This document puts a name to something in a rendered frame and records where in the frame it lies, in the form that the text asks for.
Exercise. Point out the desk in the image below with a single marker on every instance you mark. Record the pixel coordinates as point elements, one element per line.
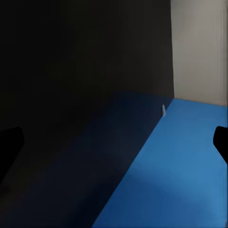
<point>86,81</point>

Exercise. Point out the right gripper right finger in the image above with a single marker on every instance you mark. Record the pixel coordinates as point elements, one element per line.
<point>220,141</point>

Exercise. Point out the room divider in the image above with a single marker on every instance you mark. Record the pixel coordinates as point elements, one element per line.
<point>178,179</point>

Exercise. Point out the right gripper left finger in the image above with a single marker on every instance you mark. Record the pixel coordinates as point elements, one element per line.
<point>11,143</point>

